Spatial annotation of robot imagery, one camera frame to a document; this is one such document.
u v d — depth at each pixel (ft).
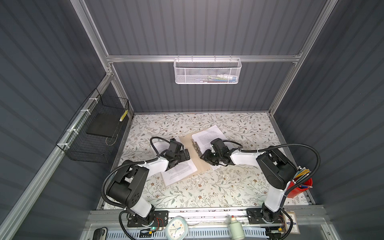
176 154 2.47
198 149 3.21
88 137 2.37
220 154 2.46
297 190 2.32
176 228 2.25
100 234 2.19
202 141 3.38
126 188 1.48
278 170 1.63
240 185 2.77
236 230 2.11
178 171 2.94
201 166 2.99
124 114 2.71
